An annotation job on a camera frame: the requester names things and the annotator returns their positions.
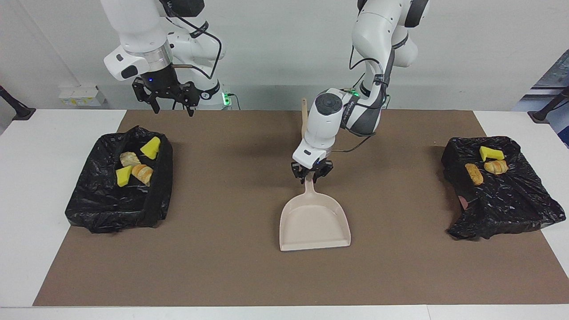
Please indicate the black trash bag bin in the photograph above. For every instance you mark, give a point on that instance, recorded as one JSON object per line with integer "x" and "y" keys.
{"x": 511, "y": 209}
{"x": 111, "y": 209}

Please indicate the pink plastic bin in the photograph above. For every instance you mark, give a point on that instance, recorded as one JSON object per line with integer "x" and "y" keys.
{"x": 463, "y": 203}

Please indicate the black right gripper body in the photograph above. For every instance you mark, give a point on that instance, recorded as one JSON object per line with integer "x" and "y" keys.
{"x": 164, "y": 84}

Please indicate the pale flaky bread piece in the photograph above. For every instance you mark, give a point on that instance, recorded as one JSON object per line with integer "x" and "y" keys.
{"x": 130, "y": 159}

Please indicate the brown table mat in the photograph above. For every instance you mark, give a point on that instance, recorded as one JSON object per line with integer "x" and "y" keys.
{"x": 284, "y": 275}

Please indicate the beige brush with black bristles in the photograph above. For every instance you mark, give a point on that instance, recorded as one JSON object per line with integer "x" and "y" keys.
{"x": 304, "y": 120}

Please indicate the black stand leg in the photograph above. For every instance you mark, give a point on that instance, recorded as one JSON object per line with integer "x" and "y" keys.
{"x": 20, "y": 112}
{"x": 540, "y": 116}

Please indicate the blue grey background panel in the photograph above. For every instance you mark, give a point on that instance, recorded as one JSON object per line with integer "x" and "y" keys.
{"x": 553, "y": 73}

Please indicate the orange striped croissant piece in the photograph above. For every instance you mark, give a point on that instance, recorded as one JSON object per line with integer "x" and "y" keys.
{"x": 496, "y": 167}

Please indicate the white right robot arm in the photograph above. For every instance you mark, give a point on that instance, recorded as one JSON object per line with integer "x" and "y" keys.
{"x": 133, "y": 26}

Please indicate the brown oval bread roll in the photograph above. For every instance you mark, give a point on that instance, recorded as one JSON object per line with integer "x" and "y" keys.
{"x": 474, "y": 174}

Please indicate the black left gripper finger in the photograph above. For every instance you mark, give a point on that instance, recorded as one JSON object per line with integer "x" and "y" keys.
{"x": 299, "y": 176}
{"x": 321, "y": 178}

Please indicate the yellow sponge piece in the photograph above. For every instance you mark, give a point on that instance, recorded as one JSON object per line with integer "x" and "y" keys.
{"x": 151, "y": 149}
{"x": 491, "y": 154}
{"x": 123, "y": 177}

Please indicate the pale striped bread piece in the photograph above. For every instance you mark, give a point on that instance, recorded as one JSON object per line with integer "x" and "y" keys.
{"x": 143, "y": 174}

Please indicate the white wall socket box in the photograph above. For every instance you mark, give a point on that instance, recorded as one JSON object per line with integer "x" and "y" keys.
{"x": 82, "y": 95}

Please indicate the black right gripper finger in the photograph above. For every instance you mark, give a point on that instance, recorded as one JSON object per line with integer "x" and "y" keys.
{"x": 154, "y": 106}
{"x": 190, "y": 109}

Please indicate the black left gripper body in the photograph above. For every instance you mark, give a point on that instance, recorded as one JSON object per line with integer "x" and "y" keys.
{"x": 311, "y": 171}

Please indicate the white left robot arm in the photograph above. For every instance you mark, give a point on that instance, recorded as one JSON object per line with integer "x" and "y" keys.
{"x": 324, "y": 120}

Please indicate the beige plastic dustpan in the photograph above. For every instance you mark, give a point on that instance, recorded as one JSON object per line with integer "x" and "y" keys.
{"x": 313, "y": 222}

